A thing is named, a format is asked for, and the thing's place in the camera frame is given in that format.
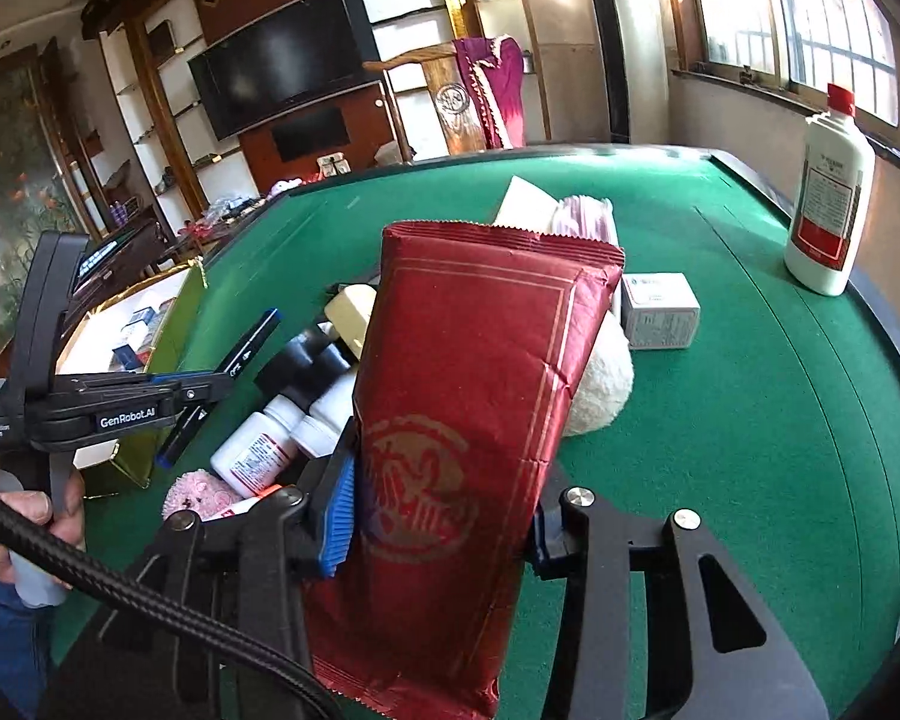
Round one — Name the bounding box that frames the floral wall painting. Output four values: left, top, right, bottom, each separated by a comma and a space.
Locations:
0, 60, 95, 383

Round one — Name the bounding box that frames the black flat television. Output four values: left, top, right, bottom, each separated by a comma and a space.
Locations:
187, 0, 382, 142

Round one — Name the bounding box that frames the window with metal grille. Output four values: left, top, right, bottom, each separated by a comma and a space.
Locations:
667, 0, 900, 158

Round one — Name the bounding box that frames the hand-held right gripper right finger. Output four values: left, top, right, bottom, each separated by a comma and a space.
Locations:
526, 490, 830, 720

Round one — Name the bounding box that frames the small white medicine box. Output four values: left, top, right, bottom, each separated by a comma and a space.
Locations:
619, 272, 702, 351

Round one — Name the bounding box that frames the pink striped plastic pack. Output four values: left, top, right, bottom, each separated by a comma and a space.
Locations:
547, 195, 616, 245

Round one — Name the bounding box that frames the maroon fringed cloth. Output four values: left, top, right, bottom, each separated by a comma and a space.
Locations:
454, 34, 526, 151

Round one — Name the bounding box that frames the wooden wall shelf unit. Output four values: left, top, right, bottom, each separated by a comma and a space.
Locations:
82, 0, 218, 241

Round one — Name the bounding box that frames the black braided cable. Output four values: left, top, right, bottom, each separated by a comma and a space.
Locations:
0, 478, 346, 720

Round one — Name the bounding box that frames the person's left hand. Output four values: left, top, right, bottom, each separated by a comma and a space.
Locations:
0, 465, 87, 590

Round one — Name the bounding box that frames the cream yellow sponge block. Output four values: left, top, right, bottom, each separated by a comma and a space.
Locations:
324, 281, 380, 361

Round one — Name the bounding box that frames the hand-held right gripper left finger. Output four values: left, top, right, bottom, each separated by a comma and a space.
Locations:
82, 427, 361, 720

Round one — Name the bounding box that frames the dark mahjong tile case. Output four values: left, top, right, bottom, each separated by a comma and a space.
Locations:
67, 217, 166, 301

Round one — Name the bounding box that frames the gold green cardboard box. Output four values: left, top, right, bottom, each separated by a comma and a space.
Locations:
52, 255, 211, 492

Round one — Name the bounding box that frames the black tape roll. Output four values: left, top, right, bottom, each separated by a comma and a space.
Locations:
259, 326, 357, 398

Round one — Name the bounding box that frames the wooden chair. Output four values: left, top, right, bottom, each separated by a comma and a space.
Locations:
362, 37, 548, 162

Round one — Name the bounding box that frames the cluttered low side table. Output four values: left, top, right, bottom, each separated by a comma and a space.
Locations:
169, 191, 271, 256

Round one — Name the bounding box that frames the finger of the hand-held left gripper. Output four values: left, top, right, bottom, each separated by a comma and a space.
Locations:
154, 401, 211, 467
214, 307, 282, 387

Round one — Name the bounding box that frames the person's blue jeans leg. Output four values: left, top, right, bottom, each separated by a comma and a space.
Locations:
0, 562, 53, 720

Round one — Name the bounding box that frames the pink fluffy pad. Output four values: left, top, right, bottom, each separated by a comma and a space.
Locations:
163, 469, 245, 522

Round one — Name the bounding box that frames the dark vertical door post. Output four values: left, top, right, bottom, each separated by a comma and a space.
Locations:
579, 0, 631, 143

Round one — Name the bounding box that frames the large white bottle red label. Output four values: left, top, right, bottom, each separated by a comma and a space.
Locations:
784, 82, 878, 297

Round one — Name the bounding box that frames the white fluffy polishing ball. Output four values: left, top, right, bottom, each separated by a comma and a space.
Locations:
562, 307, 636, 437

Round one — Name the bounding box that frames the red foil packet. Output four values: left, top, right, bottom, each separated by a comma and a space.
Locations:
300, 221, 625, 717

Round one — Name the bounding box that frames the white pill bottle printed label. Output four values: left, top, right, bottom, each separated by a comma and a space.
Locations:
210, 397, 301, 496

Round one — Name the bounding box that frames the black rectangular wall panel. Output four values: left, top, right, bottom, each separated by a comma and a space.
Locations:
271, 105, 351, 164

